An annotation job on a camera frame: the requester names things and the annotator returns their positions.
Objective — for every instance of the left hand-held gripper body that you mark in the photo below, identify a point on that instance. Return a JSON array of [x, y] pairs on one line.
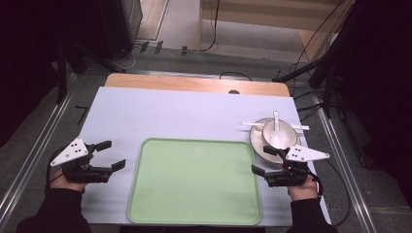
[[73, 152]]

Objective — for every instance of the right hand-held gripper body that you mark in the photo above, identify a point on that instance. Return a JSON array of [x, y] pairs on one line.
[[306, 154]]

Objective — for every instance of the white round plate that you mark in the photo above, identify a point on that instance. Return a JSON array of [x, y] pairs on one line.
[[257, 142]]

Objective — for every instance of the white ceramic spoon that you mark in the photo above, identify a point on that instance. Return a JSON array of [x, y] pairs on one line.
[[276, 129]]

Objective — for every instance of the white ceramic bowl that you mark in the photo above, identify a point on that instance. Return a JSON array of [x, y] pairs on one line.
[[285, 132]]

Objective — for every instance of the green plastic tray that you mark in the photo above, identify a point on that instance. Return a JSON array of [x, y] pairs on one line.
[[194, 181]]

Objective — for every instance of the person's left hand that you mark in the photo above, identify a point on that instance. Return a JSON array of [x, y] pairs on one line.
[[63, 185]]

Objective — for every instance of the person's right hand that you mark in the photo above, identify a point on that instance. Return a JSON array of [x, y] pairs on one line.
[[302, 192]]

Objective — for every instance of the black metal stand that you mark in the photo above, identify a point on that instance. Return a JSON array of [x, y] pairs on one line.
[[324, 64], [61, 74]]

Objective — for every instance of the dark equipment cabinet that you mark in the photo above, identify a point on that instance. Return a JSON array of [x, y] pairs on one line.
[[120, 26]]

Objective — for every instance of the metal floor rail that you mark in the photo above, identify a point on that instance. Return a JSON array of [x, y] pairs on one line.
[[343, 168], [35, 145]]

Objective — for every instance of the wooden frame furniture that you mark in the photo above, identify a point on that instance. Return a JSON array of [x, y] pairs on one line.
[[259, 13]]

